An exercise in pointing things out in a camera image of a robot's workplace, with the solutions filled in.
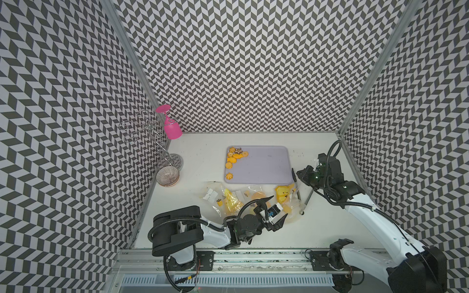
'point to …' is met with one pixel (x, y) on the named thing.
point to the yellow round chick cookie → (228, 165)
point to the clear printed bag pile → (226, 198)
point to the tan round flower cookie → (245, 154)
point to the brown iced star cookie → (238, 151)
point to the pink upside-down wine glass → (172, 128)
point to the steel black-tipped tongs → (302, 206)
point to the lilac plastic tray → (264, 164)
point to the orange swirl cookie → (232, 149)
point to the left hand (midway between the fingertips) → (278, 205)
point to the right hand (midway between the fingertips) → (296, 175)
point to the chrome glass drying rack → (148, 127)
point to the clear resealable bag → (292, 204)
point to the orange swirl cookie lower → (229, 176)
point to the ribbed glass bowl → (168, 176)
